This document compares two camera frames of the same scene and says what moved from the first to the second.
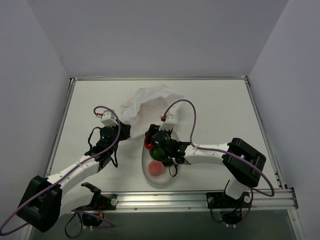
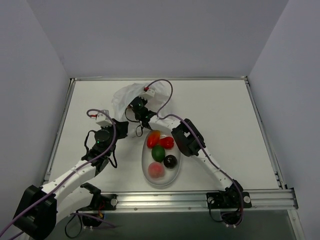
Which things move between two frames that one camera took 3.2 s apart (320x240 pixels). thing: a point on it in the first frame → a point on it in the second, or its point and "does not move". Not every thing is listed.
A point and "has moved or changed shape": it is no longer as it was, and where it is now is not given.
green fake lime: x=157 y=154 does not move
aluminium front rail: x=284 y=199 does not move
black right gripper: x=151 y=131 → x=136 y=103
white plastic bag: x=148 y=105 has moved or changed shape
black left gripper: x=125 y=130 does not move
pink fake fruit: x=156 y=168 does not move
